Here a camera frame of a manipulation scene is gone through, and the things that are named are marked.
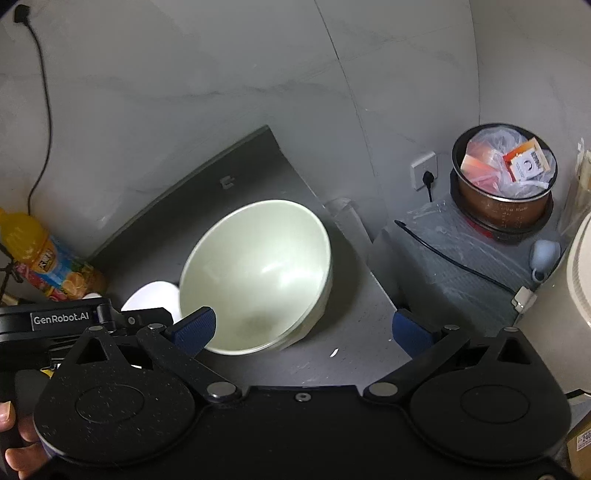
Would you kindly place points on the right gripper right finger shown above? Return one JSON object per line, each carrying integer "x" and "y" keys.
{"x": 430, "y": 350}

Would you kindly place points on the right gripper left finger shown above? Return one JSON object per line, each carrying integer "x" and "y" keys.
{"x": 173, "y": 349}

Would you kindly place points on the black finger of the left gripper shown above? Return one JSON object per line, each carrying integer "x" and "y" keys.
{"x": 137, "y": 319}

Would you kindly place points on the large white bowl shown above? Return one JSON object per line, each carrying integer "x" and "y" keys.
{"x": 260, "y": 269}

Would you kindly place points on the person's left hand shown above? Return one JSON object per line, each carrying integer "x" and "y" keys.
{"x": 28, "y": 456}

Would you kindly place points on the small white plate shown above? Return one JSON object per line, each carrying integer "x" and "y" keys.
{"x": 157, "y": 294}

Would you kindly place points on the yellow snack packet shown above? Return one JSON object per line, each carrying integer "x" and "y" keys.
{"x": 49, "y": 372}

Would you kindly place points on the orange juice bottle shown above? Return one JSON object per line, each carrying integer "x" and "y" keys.
{"x": 45, "y": 263}

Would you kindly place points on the grey ribbed mat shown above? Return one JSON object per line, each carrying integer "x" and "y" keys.
{"x": 445, "y": 271}

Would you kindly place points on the red rice cooker base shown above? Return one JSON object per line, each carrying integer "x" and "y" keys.
{"x": 508, "y": 223}

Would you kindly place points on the brown cooker inner pot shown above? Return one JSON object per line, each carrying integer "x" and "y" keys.
{"x": 458, "y": 152}

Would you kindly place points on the cardboard box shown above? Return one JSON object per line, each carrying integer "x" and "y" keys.
{"x": 579, "y": 448}

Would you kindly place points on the plastic bag with packets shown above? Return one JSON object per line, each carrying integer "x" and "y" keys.
{"x": 503, "y": 162}

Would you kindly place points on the wooden chopstick packets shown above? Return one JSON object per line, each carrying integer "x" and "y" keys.
{"x": 582, "y": 193}

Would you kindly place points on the lower white wall socket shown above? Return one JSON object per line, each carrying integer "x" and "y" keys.
{"x": 427, "y": 162}

